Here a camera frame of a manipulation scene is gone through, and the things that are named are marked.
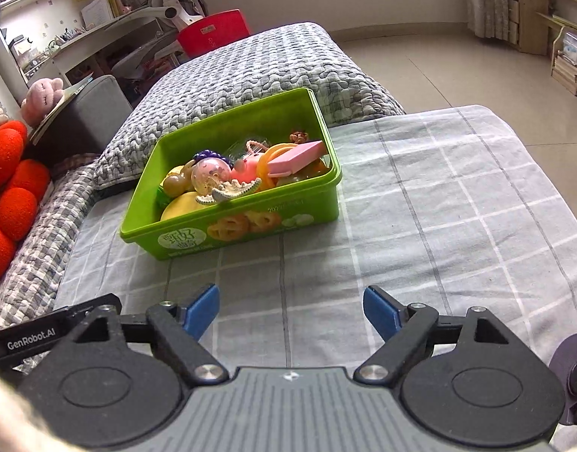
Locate amber rubber hand toy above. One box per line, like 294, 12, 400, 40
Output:
161, 159, 195, 198

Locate pink capsule ball toy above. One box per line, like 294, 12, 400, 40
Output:
191, 157, 231, 196

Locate pink eraser block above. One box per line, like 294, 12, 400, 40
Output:
267, 141, 327, 177

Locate small brown figurine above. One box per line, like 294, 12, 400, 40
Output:
289, 131, 310, 144

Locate grey patterned sofa cover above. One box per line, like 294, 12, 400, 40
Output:
0, 154, 97, 330

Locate grey checked bed sheet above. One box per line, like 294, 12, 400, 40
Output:
56, 106, 577, 368

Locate yellow toy fruit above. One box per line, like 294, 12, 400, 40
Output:
157, 182, 204, 220

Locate orange plush toy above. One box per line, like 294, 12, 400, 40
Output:
0, 121, 50, 278

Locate pink pig toy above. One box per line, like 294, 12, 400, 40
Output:
231, 140, 269, 183

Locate purple toy grapes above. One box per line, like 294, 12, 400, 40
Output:
192, 149, 233, 168

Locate green plastic box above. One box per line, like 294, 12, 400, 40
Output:
120, 88, 341, 260

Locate pink plush toy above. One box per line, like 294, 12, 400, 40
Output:
21, 78, 64, 128

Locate grey knitted cushion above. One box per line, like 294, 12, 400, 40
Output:
93, 23, 405, 191

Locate book on armrest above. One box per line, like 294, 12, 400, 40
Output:
29, 73, 93, 145

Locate red plastic chair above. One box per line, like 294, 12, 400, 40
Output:
177, 9, 251, 59

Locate white bookshelf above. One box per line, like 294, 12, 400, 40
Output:
0, 0, 145, 81

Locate wooden desk shelf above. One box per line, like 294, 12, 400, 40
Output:
508, 0, 577, 96

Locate orange ring toy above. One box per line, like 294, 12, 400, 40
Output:
260, 142, 329, 189

